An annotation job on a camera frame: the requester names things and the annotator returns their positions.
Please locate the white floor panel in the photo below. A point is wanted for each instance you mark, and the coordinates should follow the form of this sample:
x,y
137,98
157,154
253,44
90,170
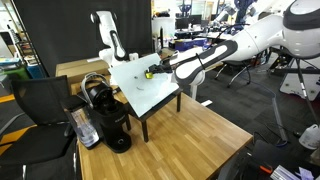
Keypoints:
x,y
296,86

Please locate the blue boxes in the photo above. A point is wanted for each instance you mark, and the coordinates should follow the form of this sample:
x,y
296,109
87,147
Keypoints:
x,y
190,43

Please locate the large flat cardboard box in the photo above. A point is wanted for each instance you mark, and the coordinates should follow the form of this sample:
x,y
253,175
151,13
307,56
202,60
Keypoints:
x,y
80,68

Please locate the idle white robot arm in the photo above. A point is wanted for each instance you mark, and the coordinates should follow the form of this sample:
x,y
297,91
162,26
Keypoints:
x,y
111,36

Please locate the black mesh office chair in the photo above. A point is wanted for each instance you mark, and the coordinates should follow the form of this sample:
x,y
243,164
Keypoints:
x,y
36,100

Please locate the white plastic jug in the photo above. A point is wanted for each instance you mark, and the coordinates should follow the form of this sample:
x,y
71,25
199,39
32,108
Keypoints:
x,y
310,136

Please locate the yellow smiley eraser sponge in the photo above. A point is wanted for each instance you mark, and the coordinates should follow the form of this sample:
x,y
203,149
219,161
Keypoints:
x,y
149,75

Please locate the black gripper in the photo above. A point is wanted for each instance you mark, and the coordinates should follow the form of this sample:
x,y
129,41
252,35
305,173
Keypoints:
x,y
165,66

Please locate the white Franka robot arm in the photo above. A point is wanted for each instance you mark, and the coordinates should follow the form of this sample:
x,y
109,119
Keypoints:
x,y
253,36

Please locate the white drawing board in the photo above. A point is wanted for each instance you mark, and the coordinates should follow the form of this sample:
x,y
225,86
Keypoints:
x,y
143,86

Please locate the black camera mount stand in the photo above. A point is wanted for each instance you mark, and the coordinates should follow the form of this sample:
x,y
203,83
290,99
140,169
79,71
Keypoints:
x,y
293,70

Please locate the grey metal pole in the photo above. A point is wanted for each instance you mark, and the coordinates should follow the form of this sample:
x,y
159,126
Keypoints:
x,y
279,116

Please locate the black backdrop curtain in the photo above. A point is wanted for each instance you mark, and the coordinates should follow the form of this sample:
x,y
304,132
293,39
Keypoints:
x,y
66,30

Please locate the teal storage bin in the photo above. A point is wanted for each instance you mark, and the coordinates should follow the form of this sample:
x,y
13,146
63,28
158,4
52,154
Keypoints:
x,y
33,70

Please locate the small black stand table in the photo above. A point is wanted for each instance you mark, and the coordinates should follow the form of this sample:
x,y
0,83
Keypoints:
x,y
145,130

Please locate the black coffee machine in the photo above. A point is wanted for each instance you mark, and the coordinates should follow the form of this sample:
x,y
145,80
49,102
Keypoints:
x,y
110,123

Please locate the white metal table foot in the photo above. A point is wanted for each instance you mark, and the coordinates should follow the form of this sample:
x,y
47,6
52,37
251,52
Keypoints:
x,y
194,93

